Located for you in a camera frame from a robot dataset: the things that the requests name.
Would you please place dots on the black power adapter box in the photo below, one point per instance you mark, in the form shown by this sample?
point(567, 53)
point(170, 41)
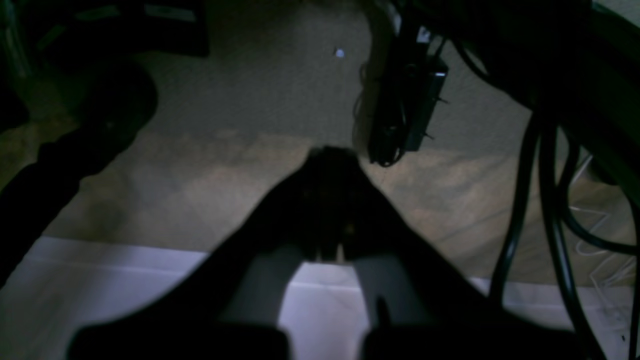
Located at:
point(410, 88)

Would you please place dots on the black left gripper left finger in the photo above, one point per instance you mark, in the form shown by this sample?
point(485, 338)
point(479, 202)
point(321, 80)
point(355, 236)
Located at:
point(229, 306)

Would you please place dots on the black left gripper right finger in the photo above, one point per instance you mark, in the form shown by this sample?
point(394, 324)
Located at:
point(420, 306)

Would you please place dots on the white sheet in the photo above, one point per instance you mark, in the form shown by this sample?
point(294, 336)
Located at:
point(63, 284)

